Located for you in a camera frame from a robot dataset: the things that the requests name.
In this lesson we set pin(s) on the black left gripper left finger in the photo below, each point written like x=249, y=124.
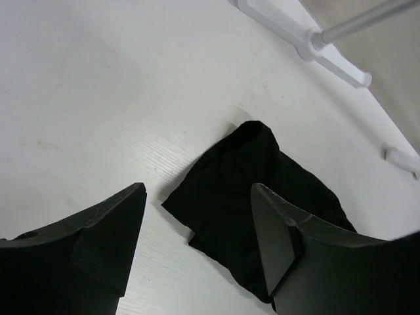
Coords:
x=78, y=265

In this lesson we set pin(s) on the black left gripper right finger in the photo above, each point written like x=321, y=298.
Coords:
x=314, y=267

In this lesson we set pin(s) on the black trousers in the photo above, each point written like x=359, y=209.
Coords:
x=214, y=200

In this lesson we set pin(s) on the white garment rack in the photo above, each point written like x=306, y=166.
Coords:
x=314, y=44

